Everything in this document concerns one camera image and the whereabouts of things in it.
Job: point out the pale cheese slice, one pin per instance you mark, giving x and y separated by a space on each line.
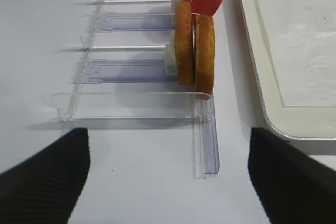
170 58

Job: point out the clear acrylic food rack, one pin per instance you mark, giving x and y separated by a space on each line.
120 82

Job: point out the white serving tray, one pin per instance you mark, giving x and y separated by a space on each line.
292 43

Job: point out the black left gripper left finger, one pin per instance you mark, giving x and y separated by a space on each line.
45 188

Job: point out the golden bread slice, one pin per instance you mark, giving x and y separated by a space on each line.
205 54
184 43

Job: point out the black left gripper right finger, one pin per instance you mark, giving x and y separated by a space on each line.
291 186

